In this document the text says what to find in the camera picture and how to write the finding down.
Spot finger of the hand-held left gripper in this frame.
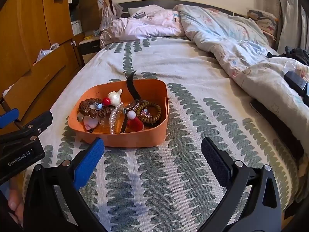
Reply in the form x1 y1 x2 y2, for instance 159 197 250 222
0 111 53 150
0 108 20 129

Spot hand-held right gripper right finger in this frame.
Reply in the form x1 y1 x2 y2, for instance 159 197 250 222
193 136 283 232

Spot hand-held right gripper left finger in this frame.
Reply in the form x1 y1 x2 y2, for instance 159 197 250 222
23 137 108 232

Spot pink white plush hair tie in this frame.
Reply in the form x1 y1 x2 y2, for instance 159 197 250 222
83 117 98 132

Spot orange plastic tray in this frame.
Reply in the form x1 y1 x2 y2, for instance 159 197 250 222
68 78 169 148

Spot pearl hair clip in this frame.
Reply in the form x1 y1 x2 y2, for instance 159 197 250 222
109 103 125 134

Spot brown bead bracelet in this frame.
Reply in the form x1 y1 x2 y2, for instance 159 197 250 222
78 97 114 119

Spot olive coil hair tie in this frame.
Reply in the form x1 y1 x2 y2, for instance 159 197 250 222
135 101 162 126

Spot person's left hand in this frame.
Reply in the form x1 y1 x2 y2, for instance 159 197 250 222
7 186 25 226

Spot leaf pattern bedsheet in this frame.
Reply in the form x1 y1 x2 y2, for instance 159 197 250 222
22 36 305 232

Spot red plush hat clip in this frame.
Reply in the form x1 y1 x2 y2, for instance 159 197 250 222
127 111 144 131

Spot white shell ornament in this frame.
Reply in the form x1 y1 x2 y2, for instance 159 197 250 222
107 89 123 106

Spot white plastic bag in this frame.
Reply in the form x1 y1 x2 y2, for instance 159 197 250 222
36 43 59 62

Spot dark nightstand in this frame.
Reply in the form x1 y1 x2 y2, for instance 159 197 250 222
78 37 102 56

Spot wooden wardrobe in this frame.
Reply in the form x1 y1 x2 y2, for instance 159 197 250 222
0 0 102 131

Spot black bag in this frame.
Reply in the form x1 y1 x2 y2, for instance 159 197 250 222
284 71 308 97

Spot white box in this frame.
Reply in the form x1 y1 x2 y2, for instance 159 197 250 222
71 20 82 35

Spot pale floral quilt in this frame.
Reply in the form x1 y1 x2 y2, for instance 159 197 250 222
172 4 309 131

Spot black clothes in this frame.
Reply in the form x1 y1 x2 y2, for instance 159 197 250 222
267 46 309 66

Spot clear plastic bag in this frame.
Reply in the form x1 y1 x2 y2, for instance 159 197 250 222
99 3 123 33

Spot pink white quilt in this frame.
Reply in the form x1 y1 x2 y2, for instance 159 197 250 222
100 5 184 47

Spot patterned pillow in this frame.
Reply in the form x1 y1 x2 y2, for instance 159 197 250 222
246 9 278 39

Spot white pillow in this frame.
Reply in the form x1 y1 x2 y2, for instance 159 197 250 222
128 5 165 17

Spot grey curtain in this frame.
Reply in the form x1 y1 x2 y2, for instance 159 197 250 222
275 0 309 54

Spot dark headboard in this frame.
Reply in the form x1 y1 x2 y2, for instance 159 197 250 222
117 0 247 18

